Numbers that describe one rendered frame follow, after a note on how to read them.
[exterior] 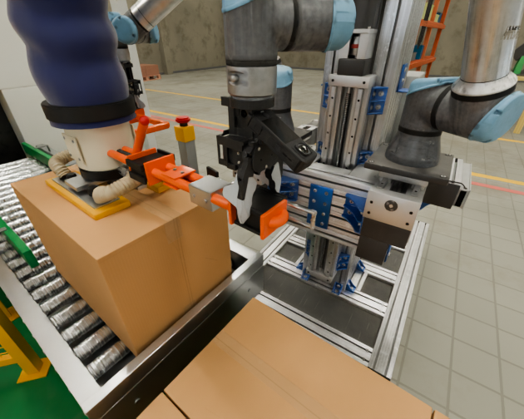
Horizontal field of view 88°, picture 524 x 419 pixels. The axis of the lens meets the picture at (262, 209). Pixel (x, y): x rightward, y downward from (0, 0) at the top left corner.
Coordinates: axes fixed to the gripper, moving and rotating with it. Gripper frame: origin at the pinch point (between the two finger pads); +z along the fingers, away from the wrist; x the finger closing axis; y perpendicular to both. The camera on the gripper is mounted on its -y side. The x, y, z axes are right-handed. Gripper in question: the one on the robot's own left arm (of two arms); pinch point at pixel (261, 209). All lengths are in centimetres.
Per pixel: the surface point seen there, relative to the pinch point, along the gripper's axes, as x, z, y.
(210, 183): 0.3, -1.4, 13.6
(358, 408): -6, 53, -27
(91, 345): 28, 54, 45
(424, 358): -75, 108, -46
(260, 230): 4.7, 0.8, -3.3
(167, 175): 3.4, -1.2, 24.3
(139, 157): 1.6, -1.5, 38.7
